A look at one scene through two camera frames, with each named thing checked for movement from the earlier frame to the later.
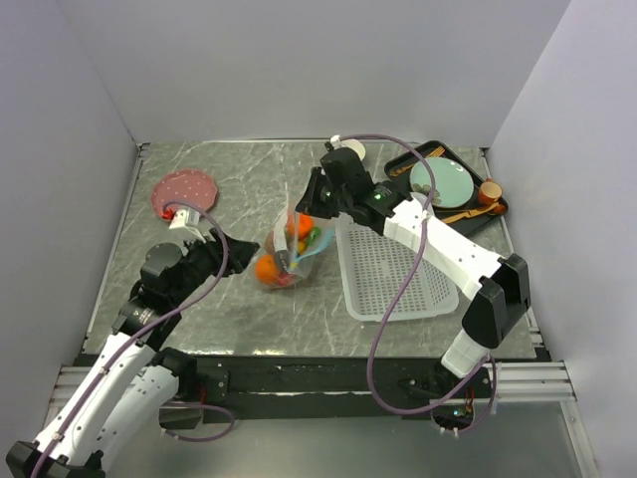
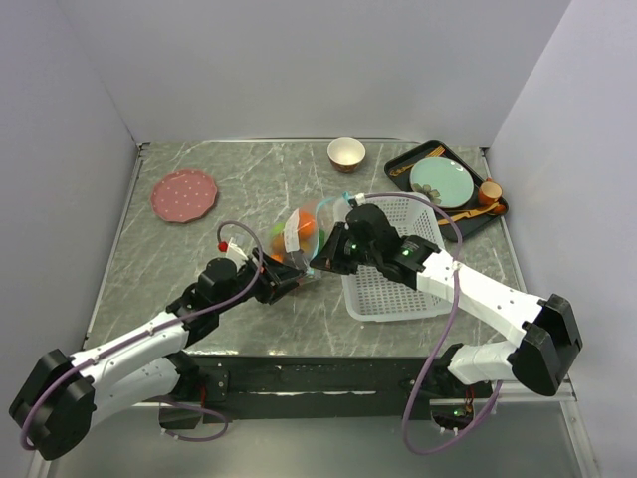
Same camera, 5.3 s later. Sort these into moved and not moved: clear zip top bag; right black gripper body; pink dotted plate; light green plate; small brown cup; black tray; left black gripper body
Moved: left black gripper body; right black gripper body
Not moved: black tray; light green plate; pink dotted plate; small brown cup; clear zip top bag
